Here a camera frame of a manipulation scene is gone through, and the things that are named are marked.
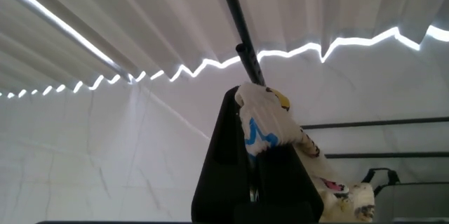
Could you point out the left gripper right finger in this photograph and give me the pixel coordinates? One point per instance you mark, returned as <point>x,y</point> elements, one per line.
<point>284,189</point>

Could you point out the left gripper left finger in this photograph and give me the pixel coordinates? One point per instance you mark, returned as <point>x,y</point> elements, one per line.
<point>224,175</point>

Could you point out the cream printed garment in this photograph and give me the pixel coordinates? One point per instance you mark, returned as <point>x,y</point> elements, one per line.
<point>263,115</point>

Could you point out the white laundry basket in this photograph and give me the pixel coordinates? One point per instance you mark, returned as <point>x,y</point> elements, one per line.
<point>414,203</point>

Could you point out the black clothes rack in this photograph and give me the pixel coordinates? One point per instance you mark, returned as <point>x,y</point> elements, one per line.
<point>238,20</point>

